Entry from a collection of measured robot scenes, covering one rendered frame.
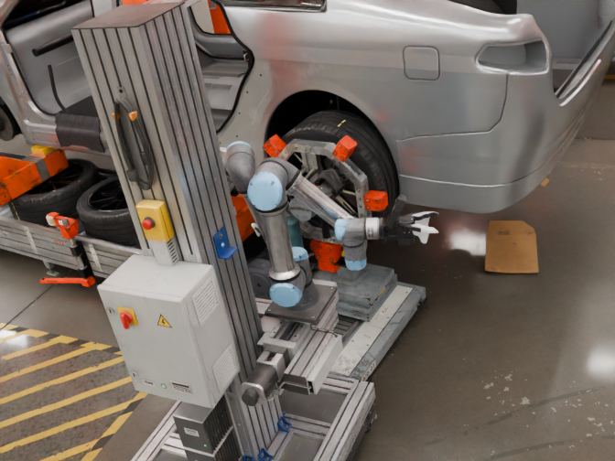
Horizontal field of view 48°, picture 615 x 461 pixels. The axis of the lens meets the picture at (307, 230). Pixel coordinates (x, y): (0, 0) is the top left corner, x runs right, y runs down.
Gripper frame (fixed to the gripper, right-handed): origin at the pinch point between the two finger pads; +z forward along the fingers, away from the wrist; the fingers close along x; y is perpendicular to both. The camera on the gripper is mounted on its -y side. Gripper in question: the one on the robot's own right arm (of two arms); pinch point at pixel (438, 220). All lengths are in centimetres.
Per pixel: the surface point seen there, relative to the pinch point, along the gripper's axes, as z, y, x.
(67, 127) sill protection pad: -246, 9, -196
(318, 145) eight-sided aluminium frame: -57, 0, -93
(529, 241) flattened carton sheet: 50, 98, -189
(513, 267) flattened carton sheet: 38, 101, -161
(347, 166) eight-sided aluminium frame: -43, 9, -89
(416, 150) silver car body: -11, 6, -97
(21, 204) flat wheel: -286, 57, -183
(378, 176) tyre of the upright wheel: -30, 16, -93
